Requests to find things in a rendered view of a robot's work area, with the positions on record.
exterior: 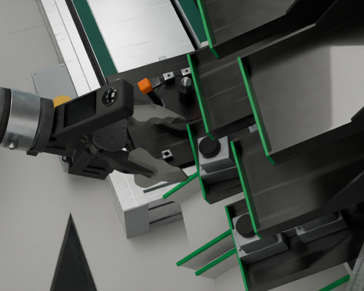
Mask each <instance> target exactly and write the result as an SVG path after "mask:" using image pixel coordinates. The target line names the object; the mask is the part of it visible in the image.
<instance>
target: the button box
mask: <svg viewBox="0 0 364 291"><path fill-rule="evenodd" d="M31 76H32V81H33V84H34V89H35V92H36V94H38V95H39V97H40V98H41V97H43V98H47V99H52V100H54V99H55V98H56V97H58V96H62V95H65V96H68V97H70V98H71V99H74V98H77V97H79V96H78V94H77V92H76V89H75V86H74V84H73V81H72V79H71V76H70V74H69V71H68V68H67V66H66V64H65V63H63V64H59V65H55V66H51V67H48V68H44V69H41V70H37V71H34V72H32V73H31ZM58 157H59V160H60V162H61V166H62V169H63V171H64V173H67V172H68V167H69V164H68V163H66V162H64V161H63V160H62V156H61V155H58Z"/></svg>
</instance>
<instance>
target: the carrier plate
mask: <svg viewBox="0 0 364 291"><path fill-rule="evenodd" d="M192 52H193V51H192ZM189 53H191V52H189ZM189 53H185V54H182V55H178V56H175V57H172V58H168V59H164V60H161V61H157V62H154V63H151V64H147V65H143V66H140V67H137V68H133V69H130V70H126V71H123V72H120V73H116V74H112V75H110V76H106V84H109V83H112V82H114V81H116V80H118V79H126V81H128V82H129V83H131V84H132V85H133V97H134V98H136V99H141V100H145V101H148V95H147V94H143V93H142V91H141V90H140V88H139V86H138V82H140V81H142V80H143V79H145V78H147V79H148V80H149V81H150V82H151V81H153V80H155V79H157V78H159V79H160V78H161V77H163V76H162V75H163V74H165V73H169V72H175V71H179V70H182V69H185V68H189V67H190V65H189V62H188V58H187V54H189ZM127 134H128V137H129V139H130V141H131V144H132V146H133V149H134V150H135V149H137V148H139V147H140V148H142V149H144V150H146V151H148V153H149V154H150V155H151V156H152V157H154V158H155V159H158V160H161V161H164V159H163V157H162V155H161V152H162V151H165V150H170V151H171V153H172V159H170V160H167V161H165V162H166V163H168V164H169V165H171V166H174V167H180V168H181V169H182V168H184V167H188V166H191V165H194V164H195V159H194V155H193V152H192V147H191V142H190V138H189V136H178V135H173V134H171V133H168V132H166V131H164V130H163V129H161V128H160V127H159V126H158V125H157V124H154V125H153V126H151V127H149V128H148V129H146V130H143V131H140V132H134V131H133V127H132V126H128V127H127Z"/></svg>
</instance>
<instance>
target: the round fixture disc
mask: <svg viewBox="0 0 364 291"><path fill-rule="evenodd" d="M173 74H174V76H175V82H173V83H169V84H165V83H164V81H163V77H161V78H160V79H159V80H160V82H161V84H162V85H160V86H159V87H157V88H155V89H153V90H154V91H155V93H156V94H157V95H158V96H159V97H160V98H162V99H163V102H164V104H165V106H166V108H167V109H168V110H171V111H173V112H175V113H177V114H179V115H180V116H182V117H184V118H185V120H186V122H185V123H181V124H170V123H167V122H163V123H160V124H157V125H158V126H159V127H160V128H161V129H163V130H164V131H166V132H168V133H171V134H173V135H178V136H189V135H188V130H187V126H186V124H189V123H190V122H193V121H196V120H198V119H200V118H202V113H201V110H200V106H199V102H198V97H197V94H196V90H195V96H194V102H193V103H192V104H190V105H187V106H186V105H182V104H181V103H180V102H179V100H178V85H179V84H180V83H181V79H182V76H181V71H180V70H179V71H175V72H173ZM148 101H149V102H151V103H152V104H153V101H152V100H151V99H150V98H149V97H148Z"/></svg>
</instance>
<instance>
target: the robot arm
mask: <svg viewBox="0 0 364 291"><path fill-rule="evenodd" d="M163 122H167V123H170V124H181V123H185V122H186V120H185V118H184V117H182V116H180V115H179V114H177V113H175V112H173V111H171V110H168V109H166V108H164V107H162V106H159V105H155V104H152V103H151V102H148V101H145V100H141V99H136V98H134V97H133V85H132V84H131V83H129V82H128V81H126V79H118V80H116V81H114V82H112V83H109V84H106V85H104V86H103V87H100V88H97V89H95V90H93V91H91V92H88V93H86V94H84V95H82V96H79V97H77V98H74V99H72V100H70V101H67V102H65V103H63V104H61V105H58V106H56V107H55V108H54V102H53V100H52V99H47V98H43V97H41V98H40V97H39V95H38V94H33V93H30V92H25V91H20V90H16V89H11V88H4V87H0V147H5V148H8V149H10V150H21V151H26V152H27V154H26V155H31V156H37V154H38V153H42V152H45V153H49V154H55V155H61V156H62V160H63V161H64V162H66V163H68V164H69V167H68V174H74V175H77V176H83V177H89V178H96V179H100V180H105V178H106V177H107V176H108V175H109V174H110V173H111V174H112V172H114V170H116V171H119V172H121V173H125V174H133V175H134V183H135V184H136V185H137V186H139V187H141V188H149V187H151V186H153V185H155V184H157V183H159V182H161V181H163V182H184V181H187V180H188V178H189V176H187V175H186V174H185V172H184V171H183V170H182V169H181V168H180V167H174V166H171V165H169V164H168V163H166V162H165V161H161V160H158V159H155V158H154V157H152V156H151V155H150V154H149V153H148V151H146V150H144V149H142V148H140V147H139V148H137V149H135V150H133V151H131V152H128V151H125V150H122V149H123V148H127V147H128V146H129V145H130V143H131V141H130V140H129V139H127V127H128V126H132V127H133V131H134V132H140V131H143V130H146V129H148V128H149V127H151V126H153V125H154V124H160V123H163ZM64 156H65V157H66V160H64V159H63V157H64ZM72 159H73V162H72ZM81 172H82V173H81ZM86 173H88V174H86ZM92 174H94V175H92ZM95 175H97V176H95Z"/></svg>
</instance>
